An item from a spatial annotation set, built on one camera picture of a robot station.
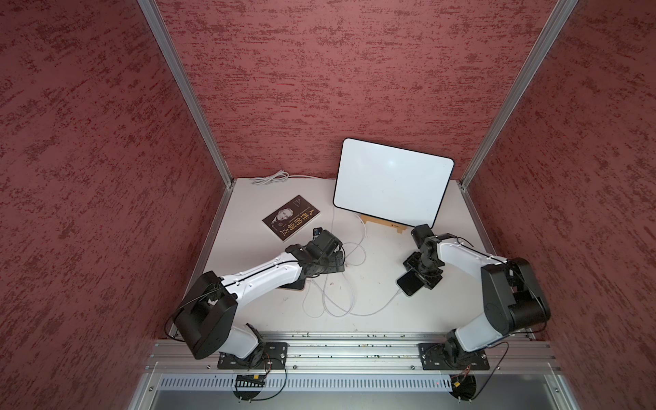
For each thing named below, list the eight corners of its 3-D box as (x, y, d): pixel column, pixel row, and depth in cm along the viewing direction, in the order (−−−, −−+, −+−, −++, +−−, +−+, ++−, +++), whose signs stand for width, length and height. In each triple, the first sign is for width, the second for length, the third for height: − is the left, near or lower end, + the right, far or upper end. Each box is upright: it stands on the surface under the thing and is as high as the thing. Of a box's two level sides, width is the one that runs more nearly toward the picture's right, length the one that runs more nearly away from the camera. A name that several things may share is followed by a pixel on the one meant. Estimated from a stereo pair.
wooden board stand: (359, 222, 106) (360, 217, 104) (360, 218, 107) (361, 214, 105) (404, 234, 102) (406, 229, 100) (404, 231, 104) (406, 226, 101)
